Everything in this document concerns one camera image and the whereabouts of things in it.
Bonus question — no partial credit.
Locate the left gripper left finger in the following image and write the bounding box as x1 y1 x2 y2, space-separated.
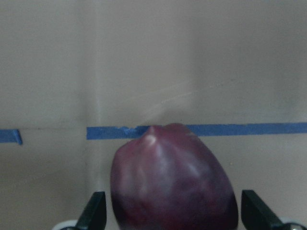
74 191 107 230

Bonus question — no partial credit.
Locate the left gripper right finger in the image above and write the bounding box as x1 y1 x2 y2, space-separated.
241 190 285 230

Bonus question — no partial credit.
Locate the dark red apple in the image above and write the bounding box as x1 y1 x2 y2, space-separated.
110 124 238 230

